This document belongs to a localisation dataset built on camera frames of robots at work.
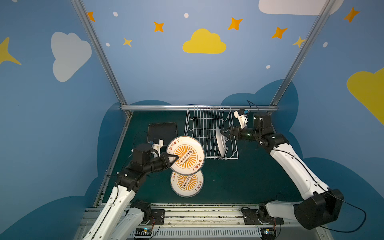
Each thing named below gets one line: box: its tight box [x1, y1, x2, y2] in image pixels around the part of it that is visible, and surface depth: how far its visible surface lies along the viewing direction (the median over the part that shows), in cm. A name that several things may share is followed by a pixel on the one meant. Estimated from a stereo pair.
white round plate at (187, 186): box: [170, 170, 204, 198], surface depth 86 cm
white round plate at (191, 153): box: [166, 135, 205, 175], surface depth 74 cm
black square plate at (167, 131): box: [147, 122, 177, 146], surface depth 110 cm
